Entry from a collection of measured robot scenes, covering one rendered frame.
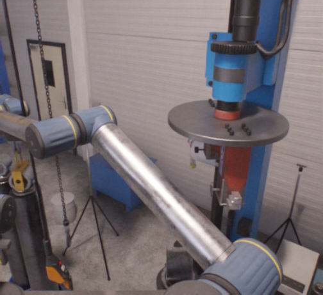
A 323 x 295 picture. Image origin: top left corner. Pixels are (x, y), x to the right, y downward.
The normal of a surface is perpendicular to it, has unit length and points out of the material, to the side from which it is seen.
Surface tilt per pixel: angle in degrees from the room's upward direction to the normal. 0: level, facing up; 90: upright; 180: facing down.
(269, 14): 90
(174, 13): 90
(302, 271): 0
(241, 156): 90
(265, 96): 90
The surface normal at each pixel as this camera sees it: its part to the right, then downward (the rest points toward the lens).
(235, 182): 0.04, 0.39
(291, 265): 0.01, -0.92
